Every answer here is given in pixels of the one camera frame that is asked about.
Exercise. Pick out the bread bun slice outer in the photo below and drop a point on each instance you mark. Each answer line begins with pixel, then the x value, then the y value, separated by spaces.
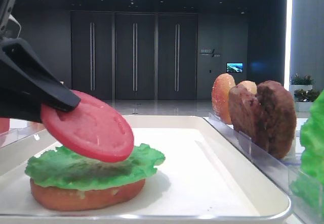
pixel 220 90

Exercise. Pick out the brown meat patty left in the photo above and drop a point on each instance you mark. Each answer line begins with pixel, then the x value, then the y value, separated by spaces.
pixel 246 115

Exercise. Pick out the clear acrylic rail right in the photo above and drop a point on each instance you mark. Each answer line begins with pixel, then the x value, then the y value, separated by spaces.
pixel 282 172

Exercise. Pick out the bread bun slice inner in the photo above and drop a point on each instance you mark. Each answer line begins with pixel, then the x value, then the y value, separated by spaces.
pixel 250 86

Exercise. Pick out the green lettuce leaf in holder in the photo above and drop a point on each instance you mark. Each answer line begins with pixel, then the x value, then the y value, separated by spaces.
pixel 310 153

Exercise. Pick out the green lettuce leaf on bun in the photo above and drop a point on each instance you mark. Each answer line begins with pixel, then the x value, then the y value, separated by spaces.
pixel 66 169

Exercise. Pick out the small wall display screen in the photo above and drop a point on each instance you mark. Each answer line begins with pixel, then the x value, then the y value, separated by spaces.
pixel 234 67

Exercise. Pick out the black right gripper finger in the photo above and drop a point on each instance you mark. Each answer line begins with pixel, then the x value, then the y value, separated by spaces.
pixel 21 94

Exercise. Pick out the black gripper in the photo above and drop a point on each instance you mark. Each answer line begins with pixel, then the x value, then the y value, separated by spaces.
pixel 18 54

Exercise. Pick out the dark triple door panels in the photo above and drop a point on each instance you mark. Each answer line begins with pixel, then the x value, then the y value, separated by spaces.
pixel 141 56

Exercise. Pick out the bottom bun slice on tray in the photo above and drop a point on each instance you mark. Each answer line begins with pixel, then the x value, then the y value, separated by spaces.
pixel 59 199

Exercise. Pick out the red tomato slice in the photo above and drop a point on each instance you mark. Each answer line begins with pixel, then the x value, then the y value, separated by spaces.
pixel 4 125
pixel 93 129

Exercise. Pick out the potted plants in white planter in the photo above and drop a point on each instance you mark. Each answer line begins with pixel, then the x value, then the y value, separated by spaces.
pixel 301 87

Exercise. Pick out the brown meat patty right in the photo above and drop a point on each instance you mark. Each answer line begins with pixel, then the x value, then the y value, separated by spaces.
pixel 276 120

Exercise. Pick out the white rectangular tray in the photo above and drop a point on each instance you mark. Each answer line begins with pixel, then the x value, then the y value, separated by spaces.
pixel 204 179

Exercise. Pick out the clear acrylic rail left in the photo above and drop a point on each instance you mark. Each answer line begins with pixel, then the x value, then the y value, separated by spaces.
pixel 14 135

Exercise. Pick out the clear acrylic rail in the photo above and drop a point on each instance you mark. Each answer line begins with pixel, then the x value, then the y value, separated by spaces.
pixel 282 172
pixel 14 135

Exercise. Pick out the bread bun slice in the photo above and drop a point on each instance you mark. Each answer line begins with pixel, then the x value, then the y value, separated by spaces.
pixel 250 86
pixel 220 90

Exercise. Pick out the brown meat patty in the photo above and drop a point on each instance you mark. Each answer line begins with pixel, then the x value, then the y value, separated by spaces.
pixel 276 120
pixel 246 115

